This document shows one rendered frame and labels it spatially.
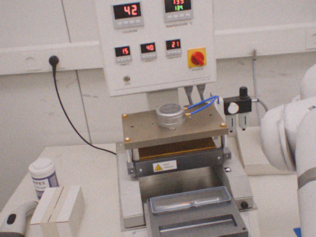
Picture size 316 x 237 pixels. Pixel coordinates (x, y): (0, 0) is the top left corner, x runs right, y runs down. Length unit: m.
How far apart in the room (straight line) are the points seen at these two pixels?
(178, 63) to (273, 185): 0.56
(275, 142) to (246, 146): 1.01
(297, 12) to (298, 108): 1.06
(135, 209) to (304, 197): 0.60
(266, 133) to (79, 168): 1.16
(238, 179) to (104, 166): 0.73
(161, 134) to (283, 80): 0.79
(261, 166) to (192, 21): 0.60
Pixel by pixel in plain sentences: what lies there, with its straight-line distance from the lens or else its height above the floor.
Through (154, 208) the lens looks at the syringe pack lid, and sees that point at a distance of 0.94.
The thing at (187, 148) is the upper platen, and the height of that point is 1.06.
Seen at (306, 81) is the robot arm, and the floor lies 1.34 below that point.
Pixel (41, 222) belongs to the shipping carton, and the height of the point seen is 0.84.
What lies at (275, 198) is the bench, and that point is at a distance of 1.38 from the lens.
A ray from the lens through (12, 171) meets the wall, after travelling 2.05.
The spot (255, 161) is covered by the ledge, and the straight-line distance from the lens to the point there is 1.48.
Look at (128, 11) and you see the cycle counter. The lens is 1.11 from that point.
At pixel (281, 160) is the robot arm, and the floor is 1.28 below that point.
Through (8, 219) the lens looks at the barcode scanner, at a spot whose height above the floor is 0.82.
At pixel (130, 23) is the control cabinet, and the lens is 1.11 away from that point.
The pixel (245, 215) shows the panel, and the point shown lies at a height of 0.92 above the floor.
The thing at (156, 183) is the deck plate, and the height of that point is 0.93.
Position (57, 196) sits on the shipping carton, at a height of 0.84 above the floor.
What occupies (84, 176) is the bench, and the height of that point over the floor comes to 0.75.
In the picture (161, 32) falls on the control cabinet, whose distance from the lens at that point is 1.13.
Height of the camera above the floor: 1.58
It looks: 26 degrees down
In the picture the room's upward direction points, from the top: 7 degrees counter-clockwise
